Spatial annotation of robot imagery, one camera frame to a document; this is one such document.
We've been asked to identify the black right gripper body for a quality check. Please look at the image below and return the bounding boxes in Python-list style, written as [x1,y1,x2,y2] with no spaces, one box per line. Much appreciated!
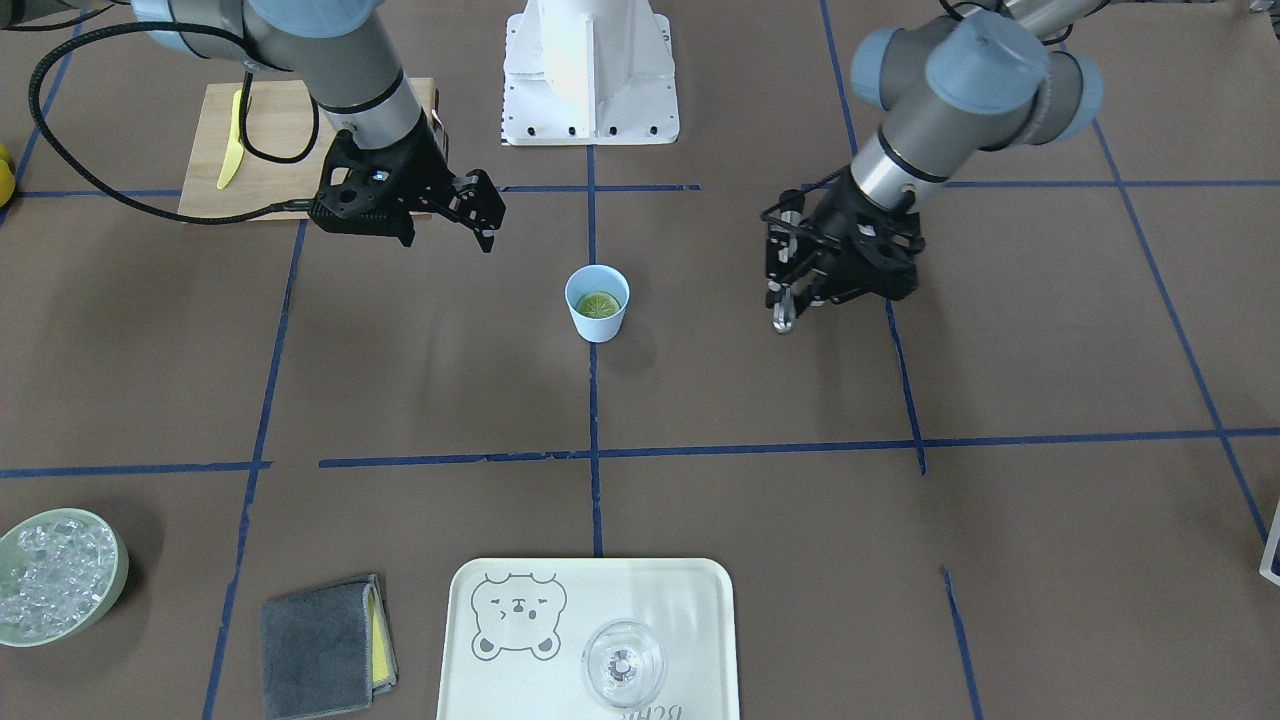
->
[308,114,507,247]

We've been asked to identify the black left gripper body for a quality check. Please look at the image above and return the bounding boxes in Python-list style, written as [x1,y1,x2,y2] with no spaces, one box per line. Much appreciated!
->
[760,167,925,309]

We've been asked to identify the lemon slice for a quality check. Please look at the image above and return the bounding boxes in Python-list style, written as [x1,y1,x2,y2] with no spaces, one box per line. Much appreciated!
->
[573,290,622,320]

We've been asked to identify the steel muddler black tip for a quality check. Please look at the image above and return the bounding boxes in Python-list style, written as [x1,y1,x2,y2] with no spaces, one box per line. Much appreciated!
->
[772,288,797,334]

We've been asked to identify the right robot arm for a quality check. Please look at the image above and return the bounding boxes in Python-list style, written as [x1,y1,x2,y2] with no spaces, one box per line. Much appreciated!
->
[132,1,506,252]

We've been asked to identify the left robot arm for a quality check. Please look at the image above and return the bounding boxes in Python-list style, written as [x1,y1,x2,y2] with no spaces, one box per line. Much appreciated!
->
[762,1,1105,333]

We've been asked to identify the blue paper cup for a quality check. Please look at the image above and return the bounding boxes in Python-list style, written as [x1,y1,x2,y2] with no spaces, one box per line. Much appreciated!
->
[564,264,630,343]

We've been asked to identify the yellow lemon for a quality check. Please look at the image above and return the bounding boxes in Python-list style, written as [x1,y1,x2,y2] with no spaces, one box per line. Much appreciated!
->
[0,143,17,209]

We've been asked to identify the wooden cutting board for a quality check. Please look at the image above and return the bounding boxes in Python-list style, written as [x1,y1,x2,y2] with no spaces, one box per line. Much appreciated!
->
[177,78,438,225]

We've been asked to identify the yellow plastic knife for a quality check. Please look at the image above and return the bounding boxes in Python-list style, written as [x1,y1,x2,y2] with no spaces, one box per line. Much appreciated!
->
[215,88,246,190]

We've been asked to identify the cream bear tray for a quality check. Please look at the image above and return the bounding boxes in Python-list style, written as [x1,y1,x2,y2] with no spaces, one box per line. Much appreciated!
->
[436,559,741,719]

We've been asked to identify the wine glass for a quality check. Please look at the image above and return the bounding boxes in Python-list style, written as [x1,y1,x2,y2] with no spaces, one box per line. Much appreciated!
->
[581,619,668,711]

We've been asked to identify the grey folded cloth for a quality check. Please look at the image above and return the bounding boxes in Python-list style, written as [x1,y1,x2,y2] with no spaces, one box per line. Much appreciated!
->
[260,574,398,719]

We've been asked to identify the green bowl of ice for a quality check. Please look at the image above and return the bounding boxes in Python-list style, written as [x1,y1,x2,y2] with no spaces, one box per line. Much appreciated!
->
[1,509,131,648]

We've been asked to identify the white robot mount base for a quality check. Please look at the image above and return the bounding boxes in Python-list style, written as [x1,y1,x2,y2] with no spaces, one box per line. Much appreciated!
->
[500,1,681,147]

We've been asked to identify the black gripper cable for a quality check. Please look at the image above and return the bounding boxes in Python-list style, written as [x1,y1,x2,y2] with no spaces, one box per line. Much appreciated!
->
[28,20,321,225]

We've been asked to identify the white wire cup rack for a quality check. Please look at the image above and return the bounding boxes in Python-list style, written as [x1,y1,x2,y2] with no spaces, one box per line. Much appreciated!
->
[1258,505,1280,585]

